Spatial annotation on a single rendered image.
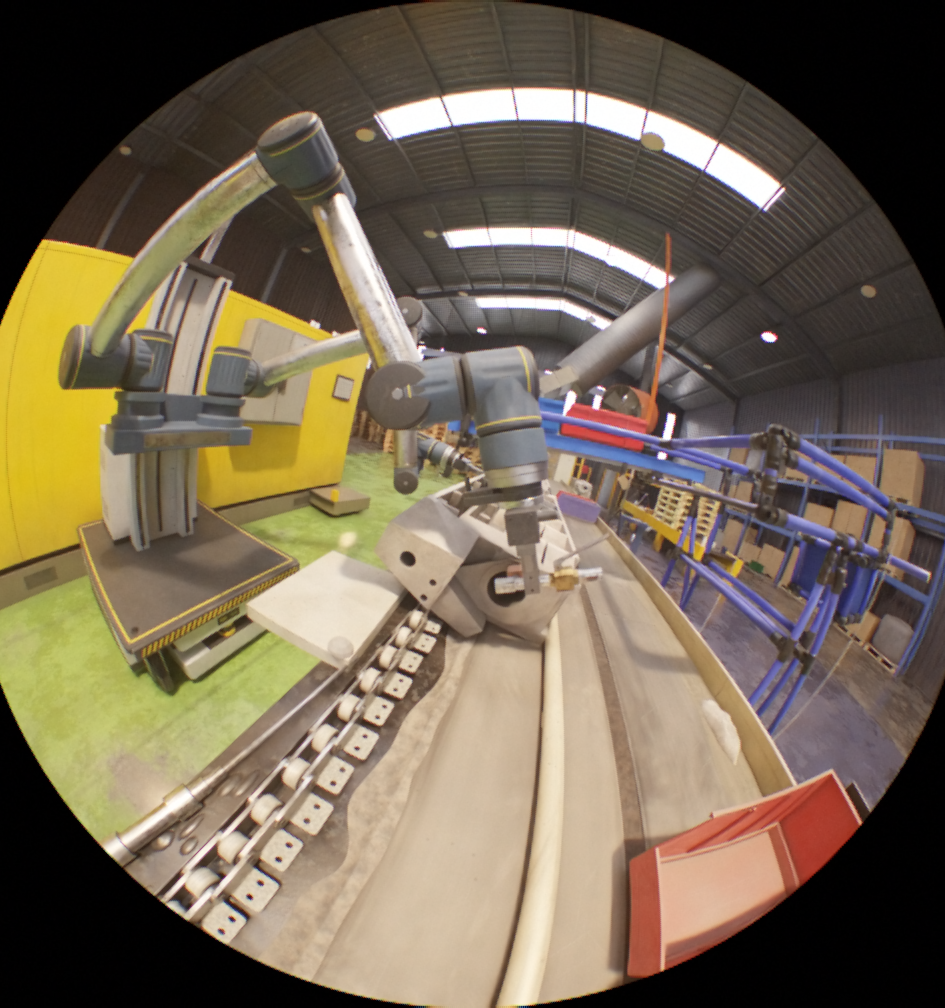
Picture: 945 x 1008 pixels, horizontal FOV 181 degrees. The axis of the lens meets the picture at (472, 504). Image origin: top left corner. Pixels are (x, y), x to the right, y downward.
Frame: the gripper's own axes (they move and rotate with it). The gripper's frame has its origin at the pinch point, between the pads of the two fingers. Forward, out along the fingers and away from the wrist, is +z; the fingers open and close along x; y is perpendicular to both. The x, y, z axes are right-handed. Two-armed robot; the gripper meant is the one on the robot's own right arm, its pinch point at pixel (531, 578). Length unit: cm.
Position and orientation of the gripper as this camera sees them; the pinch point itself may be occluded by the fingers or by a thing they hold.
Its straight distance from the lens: 52.8
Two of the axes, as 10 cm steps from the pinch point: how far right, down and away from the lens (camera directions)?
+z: 1.7, 9.8, 1.3
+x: 2.1, -1.7, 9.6
